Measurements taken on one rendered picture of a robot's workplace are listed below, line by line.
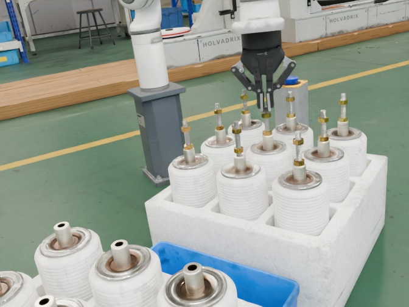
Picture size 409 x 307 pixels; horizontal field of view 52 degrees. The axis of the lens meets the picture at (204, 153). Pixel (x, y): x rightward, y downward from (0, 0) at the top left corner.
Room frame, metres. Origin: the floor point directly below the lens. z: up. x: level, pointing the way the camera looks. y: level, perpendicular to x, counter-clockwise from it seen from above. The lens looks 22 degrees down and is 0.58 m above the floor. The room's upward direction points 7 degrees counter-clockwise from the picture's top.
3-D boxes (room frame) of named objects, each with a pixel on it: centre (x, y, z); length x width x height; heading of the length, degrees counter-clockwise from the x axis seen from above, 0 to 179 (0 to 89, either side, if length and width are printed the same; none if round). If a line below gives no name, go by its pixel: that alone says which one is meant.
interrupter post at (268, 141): (0.81, -0.13, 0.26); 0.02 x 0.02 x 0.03
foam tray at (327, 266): (0.81, -0.13, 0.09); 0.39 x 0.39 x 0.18; 53
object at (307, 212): (0.64, -0.16, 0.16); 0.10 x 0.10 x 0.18
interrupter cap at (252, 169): (0.71, -0.06, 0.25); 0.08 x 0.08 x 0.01
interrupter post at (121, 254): (0.47, 0.13, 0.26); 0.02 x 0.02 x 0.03
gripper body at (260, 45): (0.81, -0.13, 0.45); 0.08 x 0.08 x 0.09
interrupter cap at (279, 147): (0.81, -0.13, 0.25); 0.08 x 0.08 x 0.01
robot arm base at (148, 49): (1.30, 0.13, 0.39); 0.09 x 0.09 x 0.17; 24
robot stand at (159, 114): (1.30, 0.13, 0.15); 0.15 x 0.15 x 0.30; 24
